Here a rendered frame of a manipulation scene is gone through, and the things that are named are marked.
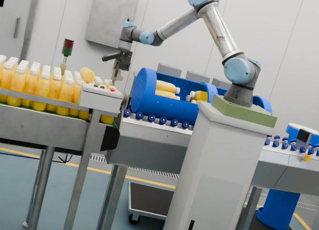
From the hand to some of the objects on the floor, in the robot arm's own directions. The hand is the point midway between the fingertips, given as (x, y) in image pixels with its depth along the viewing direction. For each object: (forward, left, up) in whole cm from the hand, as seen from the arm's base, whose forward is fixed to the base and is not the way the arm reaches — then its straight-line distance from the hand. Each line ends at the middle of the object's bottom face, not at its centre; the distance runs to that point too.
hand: (112, 81), depth 208 cm
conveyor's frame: (-7, +74, -111) cm, 134 cm away
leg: (+9, -18, -111) cm, 113 cm away
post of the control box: (-29, +6, -110) cm, 114 cm away
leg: (-5, -20, -111) cm, 112 cm away
